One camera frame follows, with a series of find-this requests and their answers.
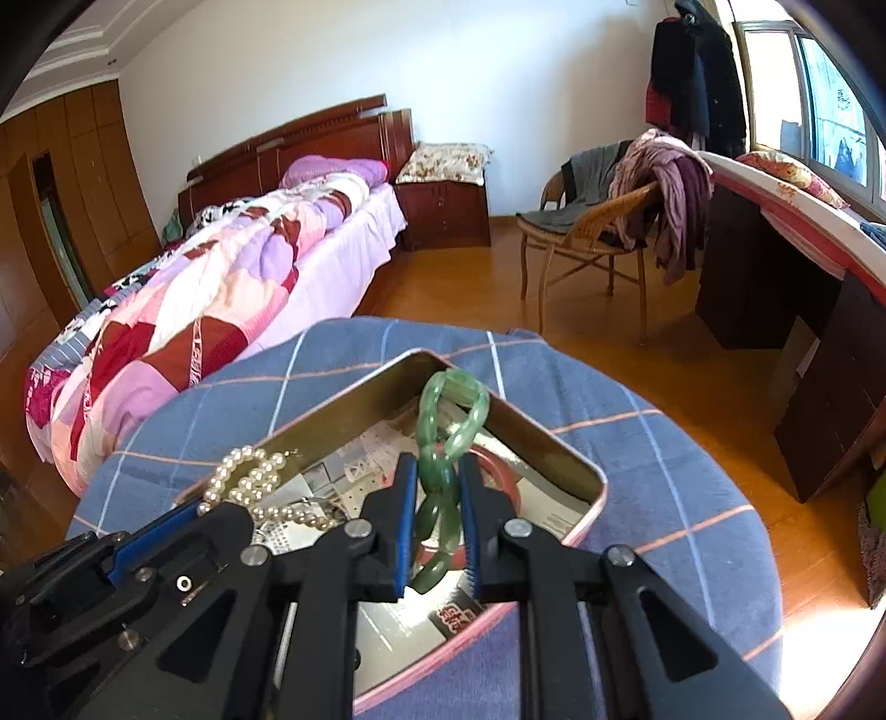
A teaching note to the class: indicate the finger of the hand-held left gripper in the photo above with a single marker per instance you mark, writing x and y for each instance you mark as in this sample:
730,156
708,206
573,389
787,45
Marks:
149,543
207,547

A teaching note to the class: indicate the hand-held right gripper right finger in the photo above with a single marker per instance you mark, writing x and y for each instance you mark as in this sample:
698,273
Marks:
467,526

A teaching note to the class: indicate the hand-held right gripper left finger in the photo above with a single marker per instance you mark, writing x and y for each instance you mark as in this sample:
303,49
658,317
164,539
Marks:
408,526

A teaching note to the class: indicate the metal tin box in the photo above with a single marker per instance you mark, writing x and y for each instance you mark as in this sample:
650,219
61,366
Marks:
554,471

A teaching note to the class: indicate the pink bangle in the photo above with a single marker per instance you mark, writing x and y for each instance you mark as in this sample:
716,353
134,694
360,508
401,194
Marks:
495,464

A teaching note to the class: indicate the blue checked cloth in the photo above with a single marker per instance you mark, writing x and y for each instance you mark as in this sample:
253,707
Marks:
623,450

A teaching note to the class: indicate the patchwork quilt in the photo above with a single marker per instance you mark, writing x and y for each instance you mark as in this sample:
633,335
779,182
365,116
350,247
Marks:
173,332

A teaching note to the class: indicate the grey striped bedsheet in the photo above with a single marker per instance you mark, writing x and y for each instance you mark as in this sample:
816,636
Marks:
76,332

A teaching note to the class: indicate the lilac bed sheet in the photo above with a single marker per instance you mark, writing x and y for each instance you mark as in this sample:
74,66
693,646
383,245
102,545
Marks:
346,256

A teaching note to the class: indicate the wooden nightstand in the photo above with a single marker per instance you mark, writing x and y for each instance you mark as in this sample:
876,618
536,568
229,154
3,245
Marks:
443,214

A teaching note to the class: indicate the teal object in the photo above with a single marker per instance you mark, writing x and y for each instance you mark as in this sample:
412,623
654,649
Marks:
173,227

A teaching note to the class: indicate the wicker chair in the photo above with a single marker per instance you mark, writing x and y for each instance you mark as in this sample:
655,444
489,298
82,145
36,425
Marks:
588,221

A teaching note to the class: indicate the purple pillow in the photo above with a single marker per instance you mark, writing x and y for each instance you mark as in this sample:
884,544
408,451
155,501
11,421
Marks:
332,168

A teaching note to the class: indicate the floral cushion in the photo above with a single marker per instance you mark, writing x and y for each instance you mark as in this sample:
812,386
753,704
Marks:
446,160

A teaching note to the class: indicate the wooden wardrobe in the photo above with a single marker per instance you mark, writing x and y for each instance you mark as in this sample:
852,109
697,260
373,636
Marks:
90,173

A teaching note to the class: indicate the dark wooden desk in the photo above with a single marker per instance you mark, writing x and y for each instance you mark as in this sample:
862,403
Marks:
817,388

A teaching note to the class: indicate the grey garment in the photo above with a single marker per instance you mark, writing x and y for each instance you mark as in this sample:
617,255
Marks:
595,166

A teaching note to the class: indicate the pink purple clothes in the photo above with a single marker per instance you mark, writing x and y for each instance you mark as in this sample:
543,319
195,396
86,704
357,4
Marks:
675,201

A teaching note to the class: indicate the wooden bed headboard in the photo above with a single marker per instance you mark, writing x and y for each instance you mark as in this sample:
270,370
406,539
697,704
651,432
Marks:
325,131

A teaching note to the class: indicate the lime green object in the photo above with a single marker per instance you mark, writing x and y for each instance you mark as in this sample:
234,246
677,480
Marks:
875,495

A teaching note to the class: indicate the floral pillow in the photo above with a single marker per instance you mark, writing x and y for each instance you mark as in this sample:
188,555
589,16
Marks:
789,169

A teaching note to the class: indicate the blue folded cloth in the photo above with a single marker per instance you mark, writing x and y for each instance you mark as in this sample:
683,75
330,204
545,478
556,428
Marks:
875,237

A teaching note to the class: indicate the dark hanging coats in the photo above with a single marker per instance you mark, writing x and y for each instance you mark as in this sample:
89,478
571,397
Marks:
699,76

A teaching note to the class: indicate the window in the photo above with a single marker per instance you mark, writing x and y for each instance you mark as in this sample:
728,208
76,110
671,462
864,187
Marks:
830,104

